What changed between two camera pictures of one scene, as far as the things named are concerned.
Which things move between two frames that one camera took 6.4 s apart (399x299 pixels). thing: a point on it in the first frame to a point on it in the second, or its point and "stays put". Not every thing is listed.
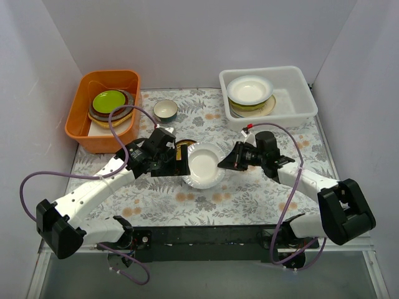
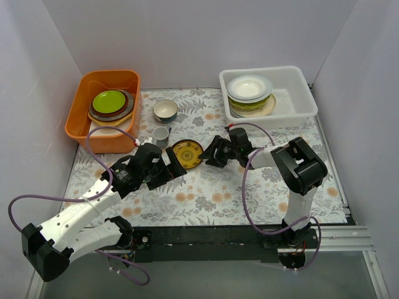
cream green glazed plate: (266, 109) stays put
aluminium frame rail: (365, 247) stays put
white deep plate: (203, 161) to (248, 86)
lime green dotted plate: (248, 107) stays put
